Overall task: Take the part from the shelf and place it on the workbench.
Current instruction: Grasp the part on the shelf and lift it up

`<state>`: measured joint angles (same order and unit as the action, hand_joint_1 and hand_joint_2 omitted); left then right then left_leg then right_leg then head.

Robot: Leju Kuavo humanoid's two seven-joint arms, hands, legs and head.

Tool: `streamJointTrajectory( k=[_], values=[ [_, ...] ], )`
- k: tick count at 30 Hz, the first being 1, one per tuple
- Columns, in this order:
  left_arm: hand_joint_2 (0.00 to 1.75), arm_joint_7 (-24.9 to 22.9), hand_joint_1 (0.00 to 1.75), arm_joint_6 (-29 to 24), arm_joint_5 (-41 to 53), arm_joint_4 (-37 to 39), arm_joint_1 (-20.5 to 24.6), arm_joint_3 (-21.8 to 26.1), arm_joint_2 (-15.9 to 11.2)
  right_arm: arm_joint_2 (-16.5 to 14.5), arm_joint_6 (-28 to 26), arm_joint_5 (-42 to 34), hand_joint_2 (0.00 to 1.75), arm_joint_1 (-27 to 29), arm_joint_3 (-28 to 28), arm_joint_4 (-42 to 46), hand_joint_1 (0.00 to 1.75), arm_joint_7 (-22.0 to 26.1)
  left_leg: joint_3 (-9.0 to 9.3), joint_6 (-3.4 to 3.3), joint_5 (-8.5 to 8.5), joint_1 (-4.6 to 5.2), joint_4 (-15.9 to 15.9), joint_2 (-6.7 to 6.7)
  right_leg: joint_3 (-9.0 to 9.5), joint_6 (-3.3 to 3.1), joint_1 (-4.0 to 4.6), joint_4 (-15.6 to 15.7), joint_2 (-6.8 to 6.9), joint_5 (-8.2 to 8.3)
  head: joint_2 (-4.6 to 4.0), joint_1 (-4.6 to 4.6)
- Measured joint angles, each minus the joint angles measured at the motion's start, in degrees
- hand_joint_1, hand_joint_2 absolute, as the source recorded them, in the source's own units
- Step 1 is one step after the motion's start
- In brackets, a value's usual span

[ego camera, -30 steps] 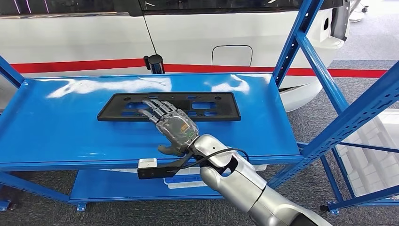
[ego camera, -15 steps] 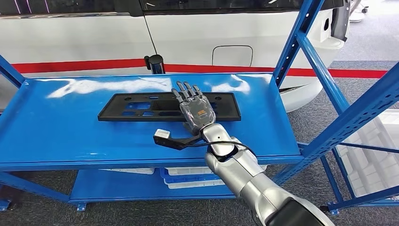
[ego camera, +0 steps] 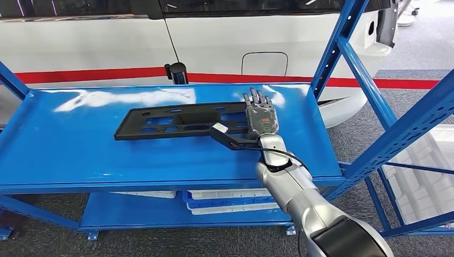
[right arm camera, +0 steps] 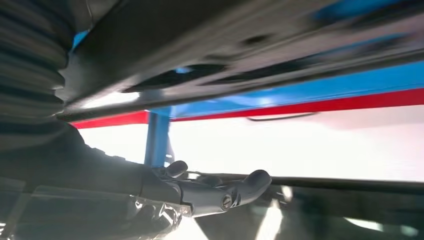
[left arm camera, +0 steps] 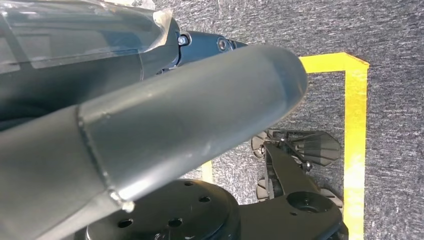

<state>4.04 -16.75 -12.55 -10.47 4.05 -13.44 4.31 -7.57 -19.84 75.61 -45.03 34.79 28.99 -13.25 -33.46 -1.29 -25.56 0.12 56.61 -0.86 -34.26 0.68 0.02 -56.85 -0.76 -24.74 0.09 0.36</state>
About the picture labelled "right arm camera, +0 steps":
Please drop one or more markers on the blue metal shelf rack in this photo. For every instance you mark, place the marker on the blue metal shelf rack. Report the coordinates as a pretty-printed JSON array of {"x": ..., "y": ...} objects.
[{"x": 331, "y": 89}]

